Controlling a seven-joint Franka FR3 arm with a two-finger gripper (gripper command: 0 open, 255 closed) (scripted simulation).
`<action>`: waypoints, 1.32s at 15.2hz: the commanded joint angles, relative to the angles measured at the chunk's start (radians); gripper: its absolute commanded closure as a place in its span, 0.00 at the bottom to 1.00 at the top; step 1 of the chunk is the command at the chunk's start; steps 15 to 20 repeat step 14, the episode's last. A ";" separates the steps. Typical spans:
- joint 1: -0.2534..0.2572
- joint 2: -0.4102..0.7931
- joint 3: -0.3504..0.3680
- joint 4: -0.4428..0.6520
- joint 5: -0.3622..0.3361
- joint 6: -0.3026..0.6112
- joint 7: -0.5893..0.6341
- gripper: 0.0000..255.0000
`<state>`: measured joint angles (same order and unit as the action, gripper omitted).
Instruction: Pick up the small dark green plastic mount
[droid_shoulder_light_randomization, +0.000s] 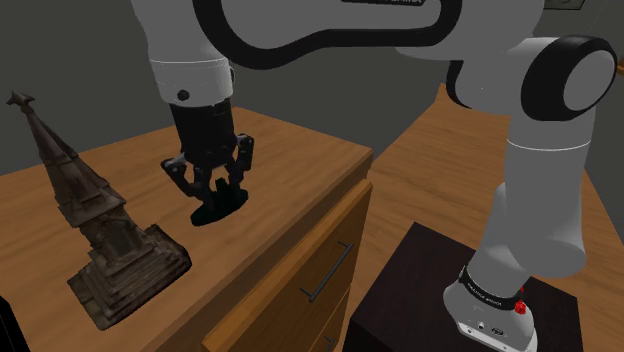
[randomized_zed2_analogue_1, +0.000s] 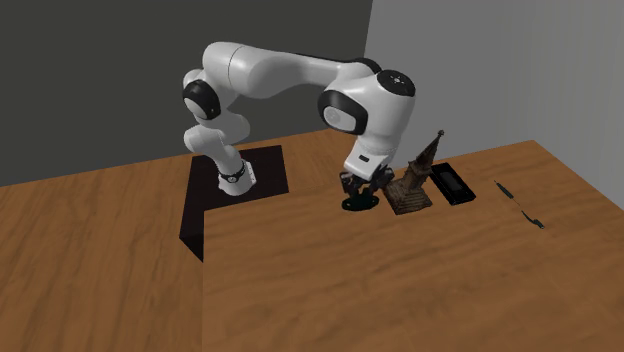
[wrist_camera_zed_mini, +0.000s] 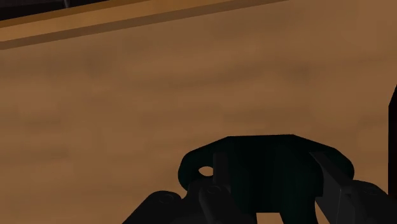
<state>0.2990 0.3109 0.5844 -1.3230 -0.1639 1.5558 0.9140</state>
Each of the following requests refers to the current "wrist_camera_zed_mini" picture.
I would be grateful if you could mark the brown wooden table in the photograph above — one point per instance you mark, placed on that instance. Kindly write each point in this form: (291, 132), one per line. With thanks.
(130, 102)

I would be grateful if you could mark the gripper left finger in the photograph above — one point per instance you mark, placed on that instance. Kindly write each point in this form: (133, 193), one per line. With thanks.
(214, 204)

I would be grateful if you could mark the black upright object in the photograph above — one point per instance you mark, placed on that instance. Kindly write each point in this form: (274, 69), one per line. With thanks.
(393, 142)

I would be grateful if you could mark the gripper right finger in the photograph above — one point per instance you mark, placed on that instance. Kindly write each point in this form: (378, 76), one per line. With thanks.
(356, 204)

